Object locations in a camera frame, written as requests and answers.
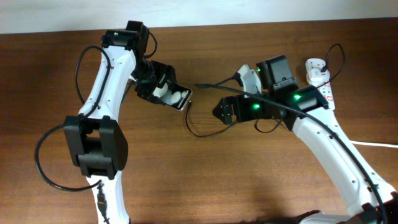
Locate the white power strip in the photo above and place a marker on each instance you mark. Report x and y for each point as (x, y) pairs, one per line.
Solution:
(325, 88)

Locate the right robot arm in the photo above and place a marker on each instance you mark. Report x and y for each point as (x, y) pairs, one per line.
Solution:
(271, 91)

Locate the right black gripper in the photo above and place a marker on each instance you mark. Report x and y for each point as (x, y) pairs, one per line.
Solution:
(229, 102)

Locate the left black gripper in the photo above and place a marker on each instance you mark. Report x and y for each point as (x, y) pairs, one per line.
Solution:
(165, 71)

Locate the white USB charger plug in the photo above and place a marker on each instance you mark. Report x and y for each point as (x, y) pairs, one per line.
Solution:
(315, 77)

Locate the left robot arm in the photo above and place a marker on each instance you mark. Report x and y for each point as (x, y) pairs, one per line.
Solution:
(96, 142)

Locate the black smartphone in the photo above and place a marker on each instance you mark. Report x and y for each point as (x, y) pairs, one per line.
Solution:
(173, 95)

